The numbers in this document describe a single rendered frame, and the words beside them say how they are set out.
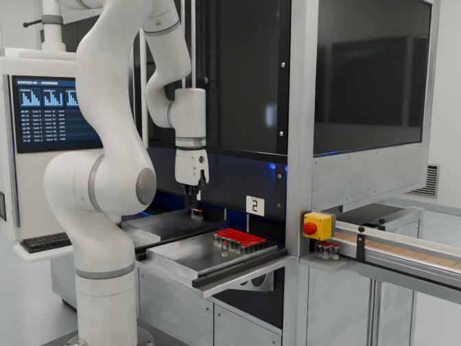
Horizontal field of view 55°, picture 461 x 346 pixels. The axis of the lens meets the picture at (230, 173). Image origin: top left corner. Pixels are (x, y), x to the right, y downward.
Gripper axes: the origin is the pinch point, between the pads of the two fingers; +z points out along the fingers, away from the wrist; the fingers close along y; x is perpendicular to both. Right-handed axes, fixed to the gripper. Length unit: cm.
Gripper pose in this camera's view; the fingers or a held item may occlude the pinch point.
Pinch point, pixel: (191, 201)
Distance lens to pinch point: 127.5
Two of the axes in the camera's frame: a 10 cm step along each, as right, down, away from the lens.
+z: -0.1, 9.9, 1.6
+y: -7.0, -1.2, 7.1
